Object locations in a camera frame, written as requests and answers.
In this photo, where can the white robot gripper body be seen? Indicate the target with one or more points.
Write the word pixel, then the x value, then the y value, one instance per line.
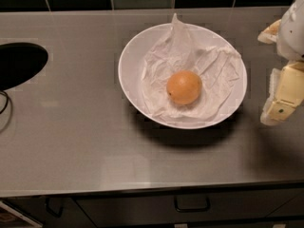
pixel 292 35

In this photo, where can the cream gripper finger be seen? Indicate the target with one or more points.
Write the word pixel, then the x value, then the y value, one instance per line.
pixel 269 35
pixel 286 93

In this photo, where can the orange fruit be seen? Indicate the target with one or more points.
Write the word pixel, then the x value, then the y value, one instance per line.
pixel 184 87

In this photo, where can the white ceramic bowl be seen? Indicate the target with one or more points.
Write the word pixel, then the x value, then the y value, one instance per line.
pixel 131 68

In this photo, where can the crumpled white paper towel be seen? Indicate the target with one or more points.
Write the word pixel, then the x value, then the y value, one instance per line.
pixel 202 52

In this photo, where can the dark drawer front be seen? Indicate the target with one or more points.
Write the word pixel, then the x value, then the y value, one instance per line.
pixel 260 204

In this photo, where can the black round object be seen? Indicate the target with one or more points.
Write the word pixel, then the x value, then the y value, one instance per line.
pixel 20 62

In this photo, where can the black drawer handle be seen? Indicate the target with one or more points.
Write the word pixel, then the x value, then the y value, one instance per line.
pixel 191 204

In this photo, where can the black cabinet handle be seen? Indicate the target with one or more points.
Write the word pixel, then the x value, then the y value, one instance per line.
pixel 54 206

